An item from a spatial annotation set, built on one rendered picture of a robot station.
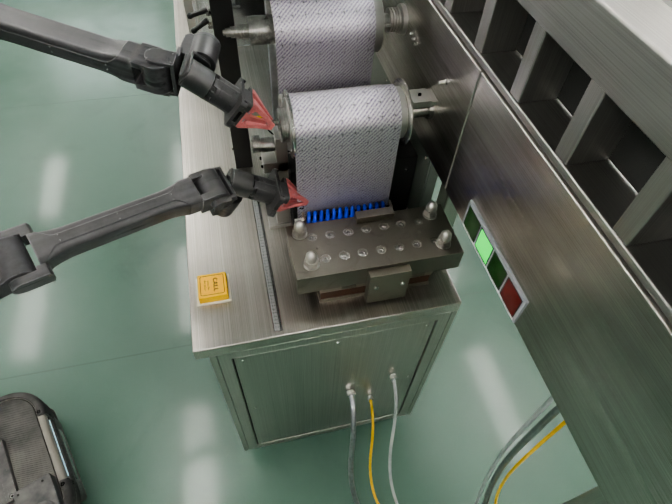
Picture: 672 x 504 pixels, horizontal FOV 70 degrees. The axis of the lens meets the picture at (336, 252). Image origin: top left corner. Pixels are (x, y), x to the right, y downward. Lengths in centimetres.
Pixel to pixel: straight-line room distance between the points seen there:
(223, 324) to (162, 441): 97
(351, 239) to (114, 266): 162
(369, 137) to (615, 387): 66
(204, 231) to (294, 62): 50
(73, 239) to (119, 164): 209
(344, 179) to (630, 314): 68
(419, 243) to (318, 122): 37
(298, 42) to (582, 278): 79
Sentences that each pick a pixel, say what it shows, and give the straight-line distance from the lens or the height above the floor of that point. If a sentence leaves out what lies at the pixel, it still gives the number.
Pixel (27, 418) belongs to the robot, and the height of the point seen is 24.
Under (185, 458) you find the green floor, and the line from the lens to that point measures 204.
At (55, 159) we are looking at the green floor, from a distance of 324.
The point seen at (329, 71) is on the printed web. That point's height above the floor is 126.
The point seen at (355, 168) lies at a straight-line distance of 114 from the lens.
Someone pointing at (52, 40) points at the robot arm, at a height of 144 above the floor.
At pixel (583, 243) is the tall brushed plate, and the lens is 76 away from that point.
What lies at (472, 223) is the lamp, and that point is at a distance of 102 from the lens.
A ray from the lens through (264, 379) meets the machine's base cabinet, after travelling 136.
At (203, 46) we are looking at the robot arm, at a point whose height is 141.
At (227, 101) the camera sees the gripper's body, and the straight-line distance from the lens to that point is 101.
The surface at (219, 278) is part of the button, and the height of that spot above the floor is 92.
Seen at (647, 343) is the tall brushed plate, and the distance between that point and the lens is 71.
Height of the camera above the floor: 191
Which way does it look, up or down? 52 degrees down
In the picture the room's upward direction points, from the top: 4 degrees clockwise
